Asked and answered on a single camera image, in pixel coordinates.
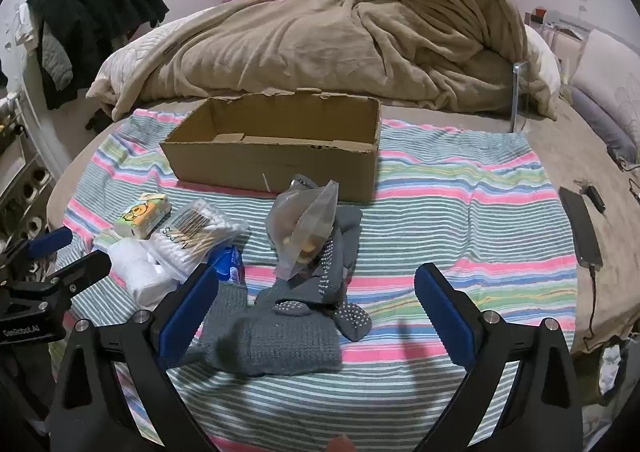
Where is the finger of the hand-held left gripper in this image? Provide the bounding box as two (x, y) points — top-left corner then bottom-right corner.
(0, 228), (73, 273)
(47, 250), (113, 295)

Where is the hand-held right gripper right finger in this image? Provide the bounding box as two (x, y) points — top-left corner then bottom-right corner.
(414, 262), (586, 452)

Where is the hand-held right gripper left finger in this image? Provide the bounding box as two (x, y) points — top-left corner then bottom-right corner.
(49, 263), (221, 452)

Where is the white cloth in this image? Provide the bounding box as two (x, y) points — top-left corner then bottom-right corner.
(107, 237), (181, 310)

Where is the blue packet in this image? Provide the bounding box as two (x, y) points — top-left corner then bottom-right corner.
(207, 246), (247, 285)

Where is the cotton swab pack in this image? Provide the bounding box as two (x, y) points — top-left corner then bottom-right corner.
(150, 199), (250, 277)

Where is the bear print tissue packet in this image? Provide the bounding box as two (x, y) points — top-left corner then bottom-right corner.
(114, 193), (173, 239)

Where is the grey dotted sock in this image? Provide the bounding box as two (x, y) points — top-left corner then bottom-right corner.
(255, 204), (373, 343)

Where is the clear plastic snack bag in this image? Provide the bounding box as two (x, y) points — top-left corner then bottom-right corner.
(265, 180), (340, 281)

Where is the brown cardboard box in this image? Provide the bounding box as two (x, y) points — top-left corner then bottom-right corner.
(159, 88), (383, 206)

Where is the storage shelf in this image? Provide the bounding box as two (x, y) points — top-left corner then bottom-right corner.
(0, 92), (56, 243)

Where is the striped towel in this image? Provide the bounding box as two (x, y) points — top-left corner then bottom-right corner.
(47, 106), (581, 452)

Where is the black smartphone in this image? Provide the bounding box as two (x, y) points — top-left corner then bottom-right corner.
(558, 187), (603, 267)

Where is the white plastic bag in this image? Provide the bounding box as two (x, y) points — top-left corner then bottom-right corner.
(597, 339), (631, 393)

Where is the black adapter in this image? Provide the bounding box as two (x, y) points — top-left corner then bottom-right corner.
(575, 179), (608, 213)

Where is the white patterned quilt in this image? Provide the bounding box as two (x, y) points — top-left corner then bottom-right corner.
(86, 22), (201, 102)

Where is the pile of black clothes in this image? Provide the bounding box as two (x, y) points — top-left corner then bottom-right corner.
(27, 0), (170, 110)

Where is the white pillow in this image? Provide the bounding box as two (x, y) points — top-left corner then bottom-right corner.
(522, 24), (563, 92)

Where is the grey pillow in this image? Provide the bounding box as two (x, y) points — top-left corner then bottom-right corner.
(570, 29), (640, 157)

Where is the beige fleece blanket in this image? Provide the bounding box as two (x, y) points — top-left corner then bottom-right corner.
(86, 0), (558, 121)

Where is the bedside clutter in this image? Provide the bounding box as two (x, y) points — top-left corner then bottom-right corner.
(525, 6), (581, 40)

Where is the metal post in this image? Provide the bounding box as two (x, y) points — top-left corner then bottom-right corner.
(510, 59), (531, 133)

